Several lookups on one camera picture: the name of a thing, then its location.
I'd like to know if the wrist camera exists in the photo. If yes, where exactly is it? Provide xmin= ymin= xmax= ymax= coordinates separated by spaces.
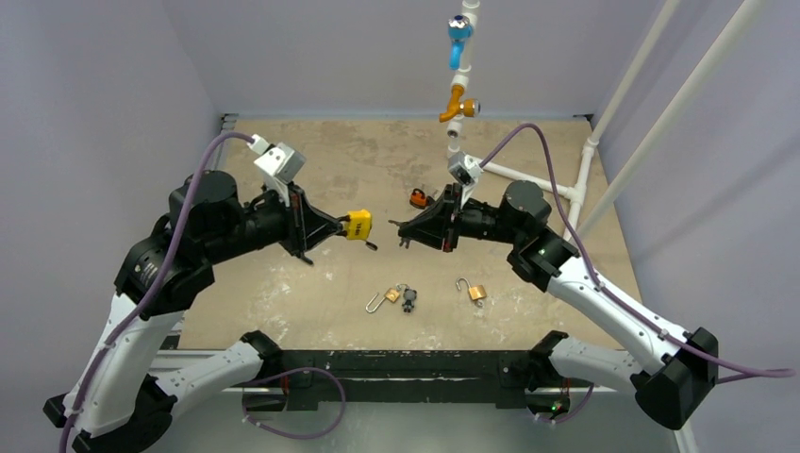
xmin=248 ymin=134 xmax=307 ymax=207
xmin=447 ymin=151 xmax=483 ymax=206

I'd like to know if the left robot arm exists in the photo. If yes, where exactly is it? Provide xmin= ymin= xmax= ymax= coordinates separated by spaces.
xmin=43 ymin=171 xmax=348 ymax=452

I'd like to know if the white diagonal pole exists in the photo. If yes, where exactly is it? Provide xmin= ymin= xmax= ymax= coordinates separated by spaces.
xmin=571 ymin=0 xmax=766 ymax=242

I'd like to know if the black key bunch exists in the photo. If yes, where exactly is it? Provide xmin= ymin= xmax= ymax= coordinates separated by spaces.
xmin=397 ymin=283 xmax=417 ymax=313

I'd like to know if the black base bar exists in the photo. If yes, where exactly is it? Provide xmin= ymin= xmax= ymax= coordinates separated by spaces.
xmin=237 ymin=329 xmax=595 ymax=415

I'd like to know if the blue tap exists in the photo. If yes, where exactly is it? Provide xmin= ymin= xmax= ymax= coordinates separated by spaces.
xmin=447 ymin=14 xmax=473 ymax=70

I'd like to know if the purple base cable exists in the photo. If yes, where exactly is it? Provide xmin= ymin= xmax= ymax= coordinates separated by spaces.
xmin=241 ymin=366 xmax=348 ymax=442

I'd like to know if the brass padlock long shackle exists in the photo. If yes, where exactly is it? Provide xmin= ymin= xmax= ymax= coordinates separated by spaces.
xmin=365 ymin=286 xmax=401 ymax=314

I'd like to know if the orange tap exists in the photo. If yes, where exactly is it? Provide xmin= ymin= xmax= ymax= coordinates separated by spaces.
xmin=439 ymin=84 xmax=481 ymax=123

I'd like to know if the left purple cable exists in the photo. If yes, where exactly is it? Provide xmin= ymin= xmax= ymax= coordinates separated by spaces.
xmin=57 ymin=131 xmax=258 ymax=453

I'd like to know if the brass padlock open shackle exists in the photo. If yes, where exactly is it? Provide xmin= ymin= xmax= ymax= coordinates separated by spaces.
xmin=456 ymin=277 xmax=487 ymax=308

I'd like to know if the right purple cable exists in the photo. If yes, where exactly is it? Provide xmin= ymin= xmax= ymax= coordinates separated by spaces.
xmin=477 ymin=122 xmax=798 ymax=380

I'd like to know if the yellow black padlock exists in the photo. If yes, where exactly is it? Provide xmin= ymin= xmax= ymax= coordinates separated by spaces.
xmin=338 ymin=209 xmax=378 ymax=251

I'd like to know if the orange black padlock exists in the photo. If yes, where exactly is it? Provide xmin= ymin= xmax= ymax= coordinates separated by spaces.
xmin=408 ymin=188 xmax=435 ymax=210

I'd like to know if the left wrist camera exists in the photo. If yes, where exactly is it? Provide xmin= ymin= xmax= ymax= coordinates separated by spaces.
xmin=248 ymin=134 xmax=307 ymax=207

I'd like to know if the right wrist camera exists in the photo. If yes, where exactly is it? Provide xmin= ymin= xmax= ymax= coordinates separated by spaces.
xmin=447 ymin=151 xmax=483 ymax=206

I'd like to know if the aluminium frame rail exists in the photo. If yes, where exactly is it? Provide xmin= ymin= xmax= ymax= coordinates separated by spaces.
xmin=168 ymin=113 xmax=239 ymax=314

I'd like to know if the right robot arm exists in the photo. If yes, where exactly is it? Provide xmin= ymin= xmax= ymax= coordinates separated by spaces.
xmin=397 ymin=181 xmax=719 ymax=430

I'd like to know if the white pvc pipe frame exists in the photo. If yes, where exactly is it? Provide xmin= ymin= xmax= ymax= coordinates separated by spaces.
xmin=443 ymin=1 xmax=599 ymax=239

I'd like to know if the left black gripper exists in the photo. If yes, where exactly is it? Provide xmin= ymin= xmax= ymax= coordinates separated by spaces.
xmin=204 ymin=177 xmax=342 ymax=264

